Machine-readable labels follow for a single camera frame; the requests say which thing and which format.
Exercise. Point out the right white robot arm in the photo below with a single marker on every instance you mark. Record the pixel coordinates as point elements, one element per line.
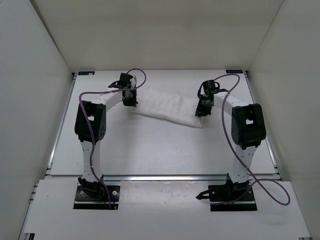
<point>247,126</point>

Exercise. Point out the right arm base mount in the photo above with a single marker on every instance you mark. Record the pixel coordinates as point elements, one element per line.
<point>229,197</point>

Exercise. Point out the white pleated skirt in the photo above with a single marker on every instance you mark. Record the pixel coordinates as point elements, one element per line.
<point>167,106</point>

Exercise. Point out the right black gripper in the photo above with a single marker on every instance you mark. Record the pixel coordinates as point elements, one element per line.
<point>200,112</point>

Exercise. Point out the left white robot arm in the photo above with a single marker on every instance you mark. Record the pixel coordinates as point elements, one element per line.
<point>91,123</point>

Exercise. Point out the left blue corner label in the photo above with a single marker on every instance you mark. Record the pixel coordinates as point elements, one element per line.
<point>86,73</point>

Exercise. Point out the aluminium table frame rail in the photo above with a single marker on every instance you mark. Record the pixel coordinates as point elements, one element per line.
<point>160,167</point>

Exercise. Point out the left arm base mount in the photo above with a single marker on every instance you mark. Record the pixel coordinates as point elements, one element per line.
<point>93,196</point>

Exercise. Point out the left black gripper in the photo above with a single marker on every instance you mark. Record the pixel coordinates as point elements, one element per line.
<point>132,103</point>

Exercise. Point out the blue corner label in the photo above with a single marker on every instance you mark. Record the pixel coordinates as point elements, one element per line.
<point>86,73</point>
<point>233,71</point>

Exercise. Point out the right blue corner label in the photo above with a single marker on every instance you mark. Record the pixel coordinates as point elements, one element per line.
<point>233,71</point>

